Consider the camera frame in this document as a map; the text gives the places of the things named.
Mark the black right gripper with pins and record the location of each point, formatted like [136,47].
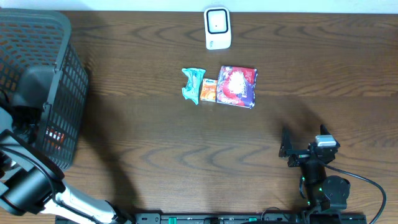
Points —
[299,157]

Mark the purple red snack packet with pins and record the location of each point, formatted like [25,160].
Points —
[236,86]

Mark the teal snack wrapper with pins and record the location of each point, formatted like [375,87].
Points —
[194,80]

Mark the red white snack bar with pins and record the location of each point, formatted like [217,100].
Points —
[55,135]

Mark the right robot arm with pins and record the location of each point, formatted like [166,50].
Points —
[326,195]

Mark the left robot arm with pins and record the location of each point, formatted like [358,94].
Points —
[38,186]

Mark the white barcode scanner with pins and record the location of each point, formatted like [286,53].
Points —
[217,28]

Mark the grey plastic mesh basket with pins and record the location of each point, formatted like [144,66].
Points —
[43,79]

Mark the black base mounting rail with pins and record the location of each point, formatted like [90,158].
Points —
[155,218]

